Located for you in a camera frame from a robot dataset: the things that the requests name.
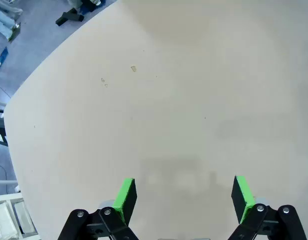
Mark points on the bystander in light jeans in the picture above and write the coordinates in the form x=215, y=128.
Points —
x=2, y=22

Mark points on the black floor block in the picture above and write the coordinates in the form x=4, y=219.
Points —
x=69, y=17

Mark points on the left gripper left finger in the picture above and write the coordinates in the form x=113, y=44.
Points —
x=123, y=200

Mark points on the silver metal bar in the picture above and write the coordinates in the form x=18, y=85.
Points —
x=5, y=182

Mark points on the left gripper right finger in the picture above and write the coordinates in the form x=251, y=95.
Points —
x=242, y=197

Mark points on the white storage tray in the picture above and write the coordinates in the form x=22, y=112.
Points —
x=6, y=220

